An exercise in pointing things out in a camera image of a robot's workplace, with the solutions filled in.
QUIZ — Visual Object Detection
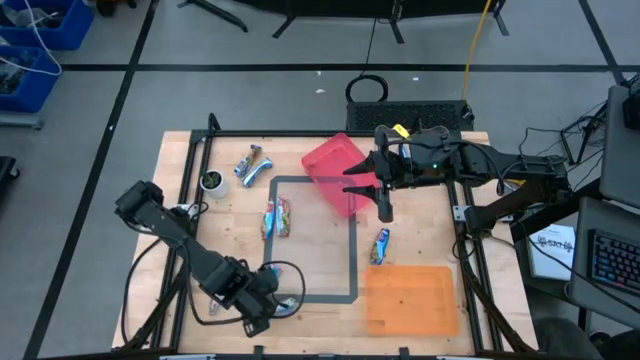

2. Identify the black folding partition screen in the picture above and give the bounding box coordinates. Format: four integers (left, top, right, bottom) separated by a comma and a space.
177, 0, 511, 46

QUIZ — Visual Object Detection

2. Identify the black coiled cable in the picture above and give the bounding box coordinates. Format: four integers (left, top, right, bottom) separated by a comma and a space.
344, 73, 390, 105

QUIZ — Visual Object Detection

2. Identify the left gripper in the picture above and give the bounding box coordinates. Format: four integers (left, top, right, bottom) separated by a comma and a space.
234, 269, 281, 337

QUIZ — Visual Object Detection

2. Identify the white potted plant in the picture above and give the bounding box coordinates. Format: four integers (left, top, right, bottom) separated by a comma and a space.
198, 168, 231, 200

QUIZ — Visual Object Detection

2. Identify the black desk device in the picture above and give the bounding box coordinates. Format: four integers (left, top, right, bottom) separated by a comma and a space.
621, 88, 640, 132

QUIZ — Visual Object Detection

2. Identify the black keyboard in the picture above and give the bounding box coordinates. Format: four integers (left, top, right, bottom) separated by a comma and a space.
589, 228, 640, 297

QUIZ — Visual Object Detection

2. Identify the black chair base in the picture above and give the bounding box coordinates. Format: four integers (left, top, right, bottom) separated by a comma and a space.
0, 155, 21, 197

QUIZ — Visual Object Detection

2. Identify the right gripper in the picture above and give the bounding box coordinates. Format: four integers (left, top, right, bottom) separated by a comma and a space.
342, 124, 430, 224

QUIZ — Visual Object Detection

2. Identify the orange plastic bin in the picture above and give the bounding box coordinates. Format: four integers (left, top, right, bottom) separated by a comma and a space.
364, 264, 460, 337

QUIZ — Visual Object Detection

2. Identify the blue white granola bar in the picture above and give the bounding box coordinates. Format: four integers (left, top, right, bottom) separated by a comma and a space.
241, 156, 275, 189

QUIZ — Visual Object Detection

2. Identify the grey desk with keyboard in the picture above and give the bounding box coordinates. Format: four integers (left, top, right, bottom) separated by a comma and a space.
568, 195, 640, 314

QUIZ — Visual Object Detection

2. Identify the pink plastic bin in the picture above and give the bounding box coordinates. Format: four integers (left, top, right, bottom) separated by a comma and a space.
300, 132, 390, 219

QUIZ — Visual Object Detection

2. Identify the white printed paper sheet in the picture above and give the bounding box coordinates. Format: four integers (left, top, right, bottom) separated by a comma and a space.
527, 223, 577, 281

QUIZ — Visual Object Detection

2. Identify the grey desk panel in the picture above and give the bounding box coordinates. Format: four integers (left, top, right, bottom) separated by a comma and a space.
598, 83, 640, 210

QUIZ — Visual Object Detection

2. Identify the white cable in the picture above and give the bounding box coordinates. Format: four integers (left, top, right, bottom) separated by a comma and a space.
0, 0, 64, 77

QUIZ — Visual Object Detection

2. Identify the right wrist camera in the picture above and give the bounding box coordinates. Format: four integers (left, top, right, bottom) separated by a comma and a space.
395, 133, 426, 162

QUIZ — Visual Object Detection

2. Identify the black aluminium rig frame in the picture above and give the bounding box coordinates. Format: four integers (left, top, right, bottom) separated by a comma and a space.
113, 128, 539, 357

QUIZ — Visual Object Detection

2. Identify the black perforated metal box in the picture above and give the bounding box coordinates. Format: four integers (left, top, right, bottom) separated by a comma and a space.
345, 99, 475, 132

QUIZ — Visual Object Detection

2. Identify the brown blue granola bar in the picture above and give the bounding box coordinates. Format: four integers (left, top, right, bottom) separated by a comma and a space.
233, 143, 264, 179

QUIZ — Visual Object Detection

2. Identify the dark grey bordered mat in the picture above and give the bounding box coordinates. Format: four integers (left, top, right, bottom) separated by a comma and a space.
262, 174, 360, 305

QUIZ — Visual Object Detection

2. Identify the yellow cable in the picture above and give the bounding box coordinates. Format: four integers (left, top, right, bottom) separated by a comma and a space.
460, 0, 494, 101

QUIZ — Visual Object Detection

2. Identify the blue granola bar yellow end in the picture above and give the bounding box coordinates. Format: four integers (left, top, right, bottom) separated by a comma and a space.
273, 295, 301, 317

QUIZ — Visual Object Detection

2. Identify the red green granola bar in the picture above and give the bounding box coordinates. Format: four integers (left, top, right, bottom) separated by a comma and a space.
275, 195, 292, 238

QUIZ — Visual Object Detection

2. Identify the dark grey office chair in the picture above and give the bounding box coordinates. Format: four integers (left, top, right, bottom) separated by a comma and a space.
530, 315, 640, 360

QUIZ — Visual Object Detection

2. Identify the blue plastic storage bin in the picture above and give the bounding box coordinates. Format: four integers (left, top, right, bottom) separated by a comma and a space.
0, 0, 95, 51
0, 45, 62, 114

